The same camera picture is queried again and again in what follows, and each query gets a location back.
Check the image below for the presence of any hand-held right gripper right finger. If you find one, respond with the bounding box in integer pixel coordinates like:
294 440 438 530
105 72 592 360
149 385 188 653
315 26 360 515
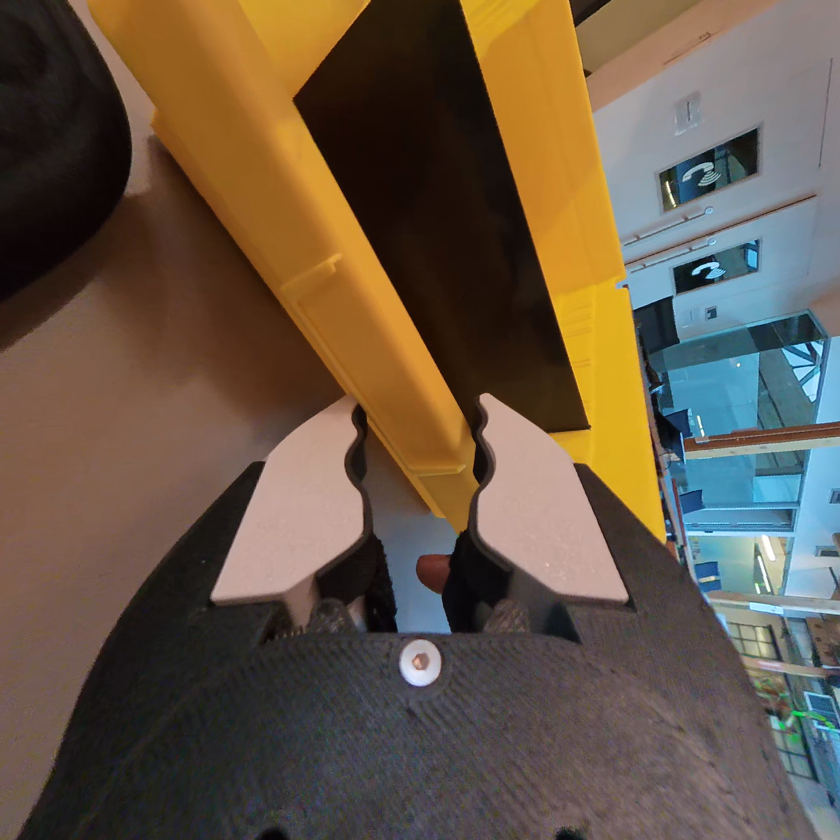
467 392 630 606

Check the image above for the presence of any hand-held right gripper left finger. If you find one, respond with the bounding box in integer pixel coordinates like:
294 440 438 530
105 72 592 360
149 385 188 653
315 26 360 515
210 395 375 606

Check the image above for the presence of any black quilted pad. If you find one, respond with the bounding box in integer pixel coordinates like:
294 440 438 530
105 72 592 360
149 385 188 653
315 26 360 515
0 0 132 304

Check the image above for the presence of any person's right hand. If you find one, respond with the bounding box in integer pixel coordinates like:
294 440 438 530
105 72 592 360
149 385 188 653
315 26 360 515
416 553 455 592

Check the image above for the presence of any wooden ceiling beam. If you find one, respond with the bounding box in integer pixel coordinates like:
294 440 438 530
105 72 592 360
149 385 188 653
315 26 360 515
682 423 840 455

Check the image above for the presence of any black divider panel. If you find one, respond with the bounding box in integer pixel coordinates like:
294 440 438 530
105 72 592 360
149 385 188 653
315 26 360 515
292 0 592 434

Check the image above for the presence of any phone sign window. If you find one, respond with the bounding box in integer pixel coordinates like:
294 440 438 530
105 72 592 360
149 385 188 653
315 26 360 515
658 128 762 214
672 239 762 296

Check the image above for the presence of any yellow plastic bin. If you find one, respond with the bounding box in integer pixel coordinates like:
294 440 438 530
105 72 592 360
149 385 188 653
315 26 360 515
85 0 664 546

